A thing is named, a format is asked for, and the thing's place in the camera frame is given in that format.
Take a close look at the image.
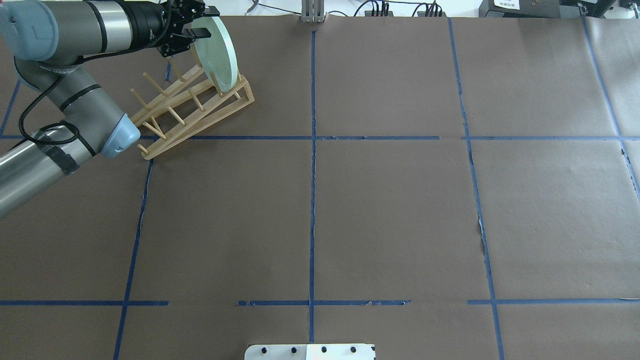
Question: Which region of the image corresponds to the wooden dish rack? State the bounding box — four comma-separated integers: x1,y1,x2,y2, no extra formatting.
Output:
130,58,255,161

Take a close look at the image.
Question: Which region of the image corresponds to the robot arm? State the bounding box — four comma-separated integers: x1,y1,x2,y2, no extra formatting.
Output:
0,0,220,218

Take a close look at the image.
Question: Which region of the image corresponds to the light green ceramic plate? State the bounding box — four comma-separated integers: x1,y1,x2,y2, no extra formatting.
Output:
192,17,239,93

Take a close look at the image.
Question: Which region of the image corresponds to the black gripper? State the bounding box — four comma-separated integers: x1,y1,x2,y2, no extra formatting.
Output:
156,0,220,58

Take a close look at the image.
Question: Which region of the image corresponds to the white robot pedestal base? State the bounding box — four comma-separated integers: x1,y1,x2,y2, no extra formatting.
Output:
244,342,377,360

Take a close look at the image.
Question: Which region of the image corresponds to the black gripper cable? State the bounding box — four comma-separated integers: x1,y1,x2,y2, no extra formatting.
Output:
19,10,173,147

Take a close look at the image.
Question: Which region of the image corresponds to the black box on desk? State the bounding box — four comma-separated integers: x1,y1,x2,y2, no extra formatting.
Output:
478,0,582,19

